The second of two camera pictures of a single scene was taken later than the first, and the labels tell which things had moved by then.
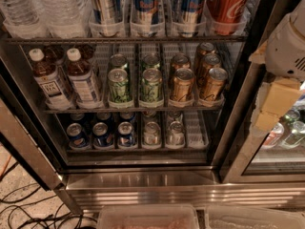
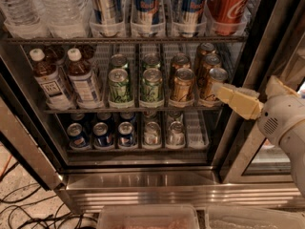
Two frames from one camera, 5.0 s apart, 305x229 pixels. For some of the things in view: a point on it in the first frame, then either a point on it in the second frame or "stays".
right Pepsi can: [125, 133] stays
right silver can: [175, 135] stays
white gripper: [285, 55] -> [283, 116]
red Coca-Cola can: [229, 7] stays
